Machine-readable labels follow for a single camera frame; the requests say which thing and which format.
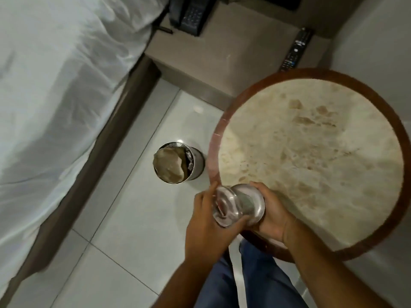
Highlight person's left forearm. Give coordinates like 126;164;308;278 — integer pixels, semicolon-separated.
146;250;230;308

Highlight steel container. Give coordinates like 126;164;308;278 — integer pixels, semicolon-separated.
229;184;266;227

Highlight black remote control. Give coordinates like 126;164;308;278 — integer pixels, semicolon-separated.
279;27;314;72

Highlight bed with white sheet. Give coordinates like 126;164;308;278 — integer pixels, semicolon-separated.
0;0;171;287

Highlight black desk telephone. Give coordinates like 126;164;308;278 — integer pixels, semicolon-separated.
157;0;219;37

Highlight person's blue trousers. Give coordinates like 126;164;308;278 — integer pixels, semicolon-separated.
193;239;309;308

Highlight glass lid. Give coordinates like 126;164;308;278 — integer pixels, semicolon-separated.
213;185;246;229

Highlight crumpled paper in bin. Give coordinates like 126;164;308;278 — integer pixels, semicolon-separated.
154;147;190;182

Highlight person's right forearm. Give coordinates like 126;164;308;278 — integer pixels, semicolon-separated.
283;216;394;308

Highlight person's right hand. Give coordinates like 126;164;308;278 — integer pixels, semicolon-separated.
247;181;297;243

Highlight brown bedside cabinet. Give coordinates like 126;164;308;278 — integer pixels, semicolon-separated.
143;0;331;111

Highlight brown wooden bed frame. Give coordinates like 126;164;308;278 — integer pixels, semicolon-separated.
0;54;161;308

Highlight steel waste bin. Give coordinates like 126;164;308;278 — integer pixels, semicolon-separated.
153;142;205;184

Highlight round marble side table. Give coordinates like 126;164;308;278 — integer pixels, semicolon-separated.
208;68;411;263

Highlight person's left hand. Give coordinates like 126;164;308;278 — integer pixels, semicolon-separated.
185;182;247;261

